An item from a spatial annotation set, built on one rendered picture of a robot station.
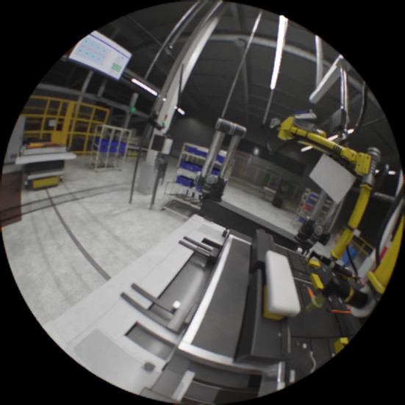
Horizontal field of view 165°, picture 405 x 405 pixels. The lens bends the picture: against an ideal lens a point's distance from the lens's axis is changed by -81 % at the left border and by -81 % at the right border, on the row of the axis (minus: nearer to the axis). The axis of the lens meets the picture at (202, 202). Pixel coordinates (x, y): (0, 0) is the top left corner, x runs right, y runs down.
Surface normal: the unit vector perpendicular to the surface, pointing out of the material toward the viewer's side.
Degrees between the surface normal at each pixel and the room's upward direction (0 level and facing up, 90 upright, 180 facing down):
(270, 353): 0
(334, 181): 90
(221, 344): 0
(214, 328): 0
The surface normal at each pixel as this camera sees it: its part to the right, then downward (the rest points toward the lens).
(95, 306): 0.30, -0.90
